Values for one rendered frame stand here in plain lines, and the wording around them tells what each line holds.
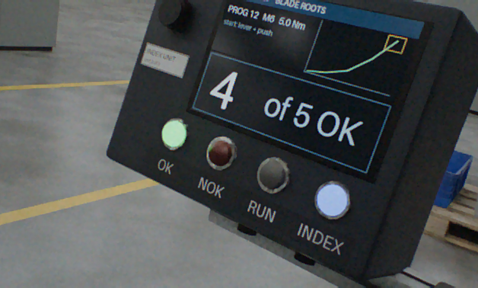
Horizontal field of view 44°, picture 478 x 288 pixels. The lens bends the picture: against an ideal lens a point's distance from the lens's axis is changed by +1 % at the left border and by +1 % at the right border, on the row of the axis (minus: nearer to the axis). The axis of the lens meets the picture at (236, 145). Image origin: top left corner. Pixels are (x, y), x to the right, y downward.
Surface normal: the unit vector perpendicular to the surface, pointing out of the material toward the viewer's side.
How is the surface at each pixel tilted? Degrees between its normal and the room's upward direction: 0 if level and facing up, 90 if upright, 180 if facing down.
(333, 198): 71
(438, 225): 89
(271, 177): 77
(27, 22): 90
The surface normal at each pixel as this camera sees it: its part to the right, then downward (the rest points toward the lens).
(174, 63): -0.54, -0.12
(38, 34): 0.78, 0.31
